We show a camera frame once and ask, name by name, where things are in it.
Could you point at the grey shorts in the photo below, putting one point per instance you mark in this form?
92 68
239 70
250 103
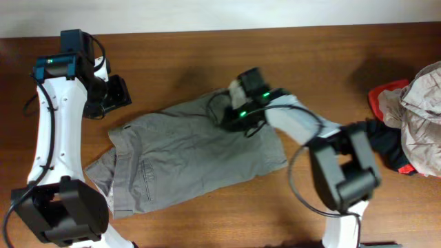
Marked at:
165 158

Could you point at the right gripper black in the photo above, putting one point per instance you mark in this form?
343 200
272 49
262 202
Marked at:
230 119

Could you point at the beige crumpled garment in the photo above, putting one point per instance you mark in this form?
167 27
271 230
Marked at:
415 111

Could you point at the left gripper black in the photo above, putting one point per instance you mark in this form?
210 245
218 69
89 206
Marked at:
117 94

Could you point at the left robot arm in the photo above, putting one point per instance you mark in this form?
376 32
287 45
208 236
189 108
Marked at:
56 204

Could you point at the black garment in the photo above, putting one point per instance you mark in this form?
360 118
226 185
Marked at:
386 141

